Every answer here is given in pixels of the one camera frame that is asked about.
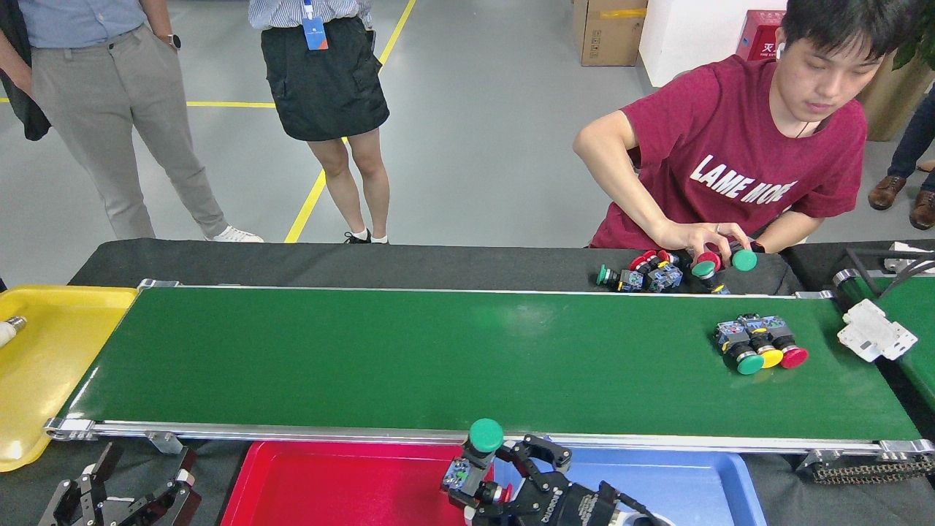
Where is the potted plant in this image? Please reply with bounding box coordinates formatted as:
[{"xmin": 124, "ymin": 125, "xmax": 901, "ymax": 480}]
[{"xmin": 855, "ymin": 0, "xmax": 935, "ymax": 142}]

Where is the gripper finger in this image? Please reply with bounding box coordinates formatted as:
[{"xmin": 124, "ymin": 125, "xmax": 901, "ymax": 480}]
[
  {"xmin": 110, "ymin": 449, "xmax": 203, "ymax": 526},
  {"xmin": 38, "ymin": 443, "xmax": 123, "ymax": 526},
  {"xmin": 447, "ymin": 488, "xmax": 545, "ymax": 526},
  {"xmin": 498, "ymin": 435, "xmax": 573, "ymax": 498}
]

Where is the yellow plastic tray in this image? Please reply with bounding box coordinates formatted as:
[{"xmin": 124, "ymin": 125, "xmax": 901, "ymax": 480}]
[{"xmin": 0, "ymin": 285, "xmax": 140, "ymax": 473}]

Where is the seated person's right hand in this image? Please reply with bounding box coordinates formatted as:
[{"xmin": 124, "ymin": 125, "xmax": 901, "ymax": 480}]
[{"xmin": 655, "ymin": 221, "xmax": 753, "ymax": 259}]

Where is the red plastic tray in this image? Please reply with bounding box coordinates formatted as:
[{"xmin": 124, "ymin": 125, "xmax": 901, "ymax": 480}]
[{"xmin": 221, "ymin": 441, "xmax": 497, "ymax": 526}]

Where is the blue plastic tray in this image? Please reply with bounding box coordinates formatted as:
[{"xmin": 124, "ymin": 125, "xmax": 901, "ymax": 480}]
[{"xmin": 491, "ymin": 446, "xmax": 768, "ymax": 526}]

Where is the yellow push button switch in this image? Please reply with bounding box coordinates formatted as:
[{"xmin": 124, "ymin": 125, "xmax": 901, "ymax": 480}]
[{"xmin": 738, "ymin": 313, "xmax": 785, "ymax": 370}]

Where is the cardboard box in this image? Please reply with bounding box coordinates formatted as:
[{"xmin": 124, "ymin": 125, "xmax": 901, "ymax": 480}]
[{"xmin": 572, "ymin": 0, "xmax": 649, "ymax": 67}]

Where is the green feeder conveyor belt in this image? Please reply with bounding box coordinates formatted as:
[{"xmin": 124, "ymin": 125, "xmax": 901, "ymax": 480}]
[{"xmin": 833, "ymin": 269, "xmax": 935, "ymax": 410}]

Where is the standing person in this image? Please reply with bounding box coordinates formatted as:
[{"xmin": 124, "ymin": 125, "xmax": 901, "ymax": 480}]
[
  {"xmin": 0, "ymin": 0, "xmax": 265, "ymax": 243},
  {"xmin": 868, "ymin": 88, "xmax": 935, "ymax": 231},
  {"xmin": 248, "ymin": 0, "xmax": 392, "ymax": 244}
]

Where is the red fire extinguisher cabinet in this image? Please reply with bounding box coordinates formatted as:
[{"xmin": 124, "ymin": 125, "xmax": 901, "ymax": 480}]
[{"xmin": 736, "ymin": 9, "xmax": 786, "ymax": 63}]

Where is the seated person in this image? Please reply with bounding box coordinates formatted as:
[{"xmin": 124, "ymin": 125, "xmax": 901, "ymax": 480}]
[{"xmin": 572, "ymin": 0, "xmax": 921, "ymax": 259}]

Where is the black cable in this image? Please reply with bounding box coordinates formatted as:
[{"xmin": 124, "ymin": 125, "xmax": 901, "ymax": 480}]
[{"xmin": 880, "ymin": 257, "xmax": 935, "ymax": 297}]

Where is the long green conveyor belt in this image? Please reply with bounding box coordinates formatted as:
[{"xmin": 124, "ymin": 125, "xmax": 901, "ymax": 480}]
[{"xmin": 44, "ymin": 279, "xmax": 935, "ymax": 457}]

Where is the blue ID badge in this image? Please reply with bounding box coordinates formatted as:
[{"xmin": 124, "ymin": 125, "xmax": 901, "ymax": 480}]
[{"xmin": 302, "ymin": 0, "xmax": 328, "ymax": 50}]

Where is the black drive chain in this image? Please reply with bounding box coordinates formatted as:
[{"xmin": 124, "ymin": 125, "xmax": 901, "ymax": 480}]
[{"xmin": 798, "ymin": 449, "xmax": 935, "ymax": 485}]

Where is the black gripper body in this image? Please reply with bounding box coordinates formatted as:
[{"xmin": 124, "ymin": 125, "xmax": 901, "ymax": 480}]
[{"xmin": 544, "ymin": 484, "xmax": 622, "ymax": 526}]

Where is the black metal guide frame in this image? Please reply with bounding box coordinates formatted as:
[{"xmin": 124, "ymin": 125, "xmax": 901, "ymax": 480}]
[{"xmin": 847, "ymin": 248, "xmax": 935, "ymax": 293}]

